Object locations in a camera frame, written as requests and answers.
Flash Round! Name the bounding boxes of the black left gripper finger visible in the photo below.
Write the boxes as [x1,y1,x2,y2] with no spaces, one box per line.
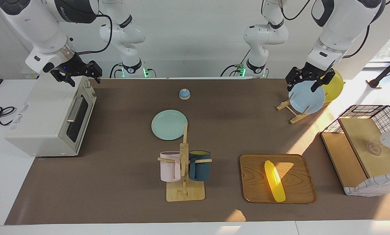
[285,67,302,92]
[310,72,336,92]

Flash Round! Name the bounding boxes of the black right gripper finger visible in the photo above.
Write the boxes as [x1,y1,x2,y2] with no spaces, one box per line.
[51,69,75,87]
[86,61,102,84]

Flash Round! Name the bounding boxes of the glass oven door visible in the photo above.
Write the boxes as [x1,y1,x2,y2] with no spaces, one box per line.
[66,93,97,144]

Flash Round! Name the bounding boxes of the mint green plate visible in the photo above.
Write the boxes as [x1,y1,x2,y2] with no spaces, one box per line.
[151,110,188,141]

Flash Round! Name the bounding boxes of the yellow corn cob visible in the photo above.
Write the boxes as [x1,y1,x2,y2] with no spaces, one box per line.
[264,160,286,202]

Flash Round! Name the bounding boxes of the white toaster oven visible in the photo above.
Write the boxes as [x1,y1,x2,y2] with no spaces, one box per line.
[5,73,97,157]

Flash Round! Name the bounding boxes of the yellow plate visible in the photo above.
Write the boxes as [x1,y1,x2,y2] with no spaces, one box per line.
[320,69,344,103]

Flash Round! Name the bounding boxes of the light blue plate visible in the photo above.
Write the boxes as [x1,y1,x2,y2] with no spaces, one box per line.
[288,80,326,114]

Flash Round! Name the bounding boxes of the wooden plate rack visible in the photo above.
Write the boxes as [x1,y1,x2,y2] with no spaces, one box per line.
[276,92,329,124]

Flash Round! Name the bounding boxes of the wooden lid board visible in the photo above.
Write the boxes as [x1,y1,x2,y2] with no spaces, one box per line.
[338,117,390,178]

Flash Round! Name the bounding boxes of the wooden base board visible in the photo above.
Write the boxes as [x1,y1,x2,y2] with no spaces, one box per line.
[320,132,368,188]

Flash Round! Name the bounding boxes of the brown table mat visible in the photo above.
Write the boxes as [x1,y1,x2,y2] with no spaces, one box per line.
[4,78,390,226]

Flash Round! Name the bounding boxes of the white checked cloth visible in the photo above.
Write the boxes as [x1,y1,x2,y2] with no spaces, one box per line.
[343,172,390,197]

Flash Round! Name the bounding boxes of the wooden tray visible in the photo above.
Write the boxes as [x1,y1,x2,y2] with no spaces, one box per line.
[240,154,317,204]

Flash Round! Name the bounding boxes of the pink mug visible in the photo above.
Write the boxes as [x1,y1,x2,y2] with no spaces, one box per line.
[160,151,182,182]

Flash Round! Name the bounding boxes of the dark blue mug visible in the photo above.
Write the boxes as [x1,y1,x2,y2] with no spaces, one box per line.
[188,150,211,181]

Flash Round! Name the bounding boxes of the wooden mug rack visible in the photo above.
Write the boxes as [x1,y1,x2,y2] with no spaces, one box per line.
[158,123,212,202]

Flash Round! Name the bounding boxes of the black wire basket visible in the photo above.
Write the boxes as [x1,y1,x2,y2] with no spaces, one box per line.
[322,104,390,164]

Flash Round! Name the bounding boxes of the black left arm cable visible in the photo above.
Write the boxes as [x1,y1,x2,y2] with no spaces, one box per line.
[342,24,371,59]

